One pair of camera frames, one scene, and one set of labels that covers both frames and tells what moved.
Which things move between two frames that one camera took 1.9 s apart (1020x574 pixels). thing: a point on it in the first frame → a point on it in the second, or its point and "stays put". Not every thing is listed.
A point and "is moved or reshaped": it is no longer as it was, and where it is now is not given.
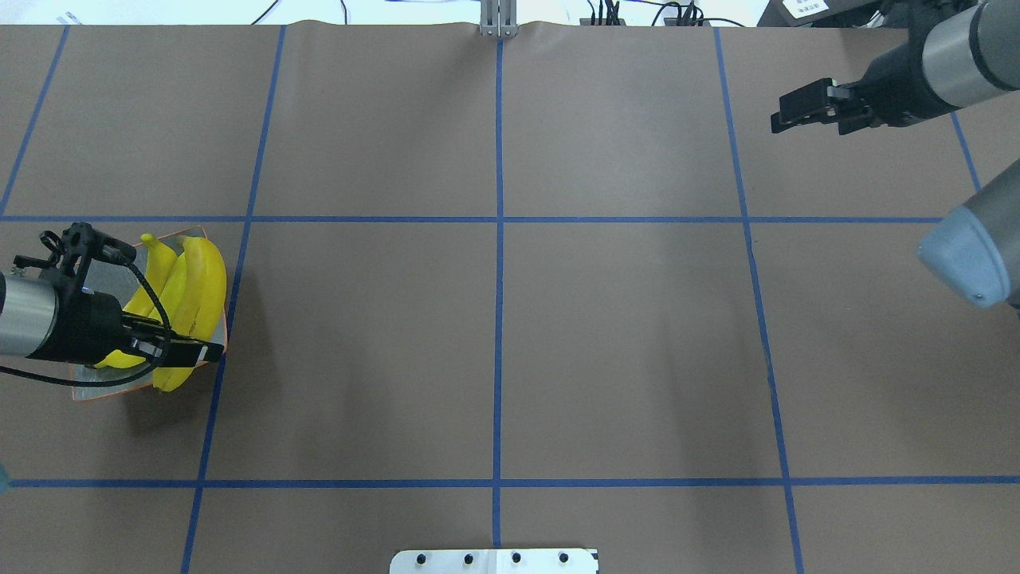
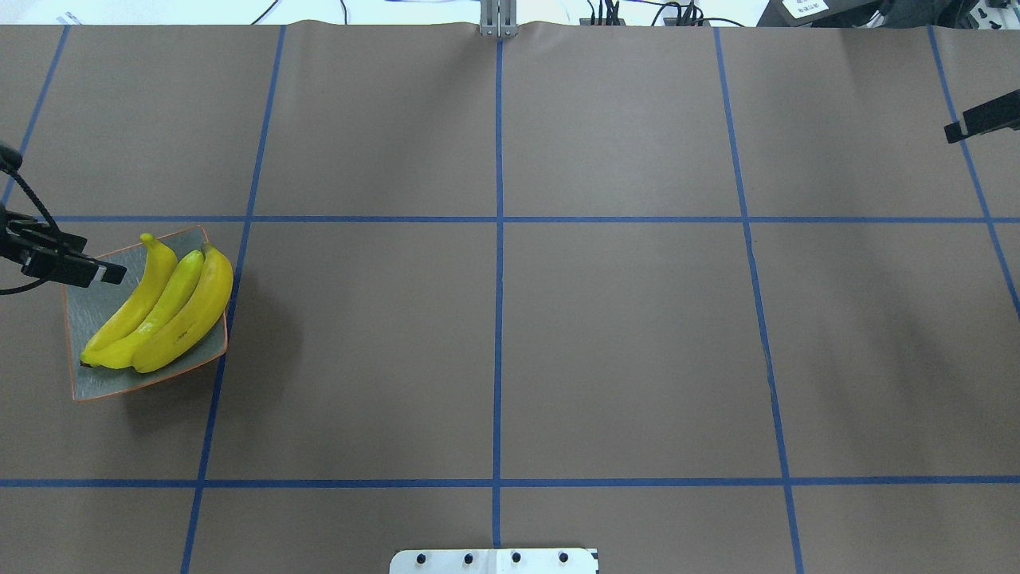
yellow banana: x=203 y=310 is moved or reshaped
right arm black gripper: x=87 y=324 → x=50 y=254
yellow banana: x=161 y=261 stays put
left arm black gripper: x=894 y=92 → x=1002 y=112
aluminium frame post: x=499 y=18 stays put
